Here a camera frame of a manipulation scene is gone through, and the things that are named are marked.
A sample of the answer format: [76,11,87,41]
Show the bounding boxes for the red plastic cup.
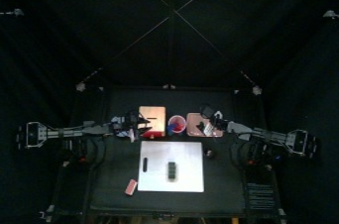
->
[167,114,188,136]

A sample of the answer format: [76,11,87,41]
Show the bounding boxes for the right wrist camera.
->
[200,104,217,120]

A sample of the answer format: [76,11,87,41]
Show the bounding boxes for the patterned block with green oval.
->
[165,161,179,182]

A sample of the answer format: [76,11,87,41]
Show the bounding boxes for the small pink block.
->
[124,178,139,197]

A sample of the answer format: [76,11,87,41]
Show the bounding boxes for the thin diagonal brace cable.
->
[121,0,259,88]
[79,0,235,87]

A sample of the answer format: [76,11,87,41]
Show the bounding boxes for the wooden box with red drawer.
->
[137,105,168,139]

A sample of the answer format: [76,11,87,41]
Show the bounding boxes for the small metal cup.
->
[203,147,216,160]

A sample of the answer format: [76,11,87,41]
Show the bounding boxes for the white cutting board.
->
[136,140,207,193]

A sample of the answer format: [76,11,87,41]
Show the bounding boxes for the flat wooden tray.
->
[185,112,225,138]

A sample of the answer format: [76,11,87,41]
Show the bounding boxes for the red toy knife handle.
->
[173,119,187,131]

